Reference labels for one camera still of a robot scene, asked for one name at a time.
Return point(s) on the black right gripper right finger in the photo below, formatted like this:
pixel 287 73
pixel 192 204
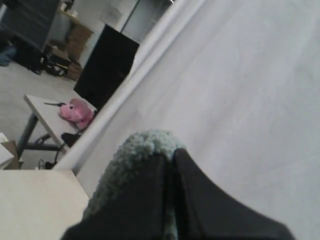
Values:
pixel 203 211

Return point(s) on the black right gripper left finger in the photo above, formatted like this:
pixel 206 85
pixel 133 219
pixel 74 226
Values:
pixel 137 214

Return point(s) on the pink plush toy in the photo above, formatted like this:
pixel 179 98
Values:
pixel 77 112

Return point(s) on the grey side table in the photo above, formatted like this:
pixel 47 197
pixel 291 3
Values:
pixel 44 112

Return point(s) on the white backdrop curtain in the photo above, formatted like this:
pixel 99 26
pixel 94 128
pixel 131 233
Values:
pixel 238 83

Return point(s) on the cardboard box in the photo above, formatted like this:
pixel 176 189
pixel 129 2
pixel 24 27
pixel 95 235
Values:
pixel 8 154

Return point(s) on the black cabinet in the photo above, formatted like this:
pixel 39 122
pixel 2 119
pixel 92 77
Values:
pixel 107 67

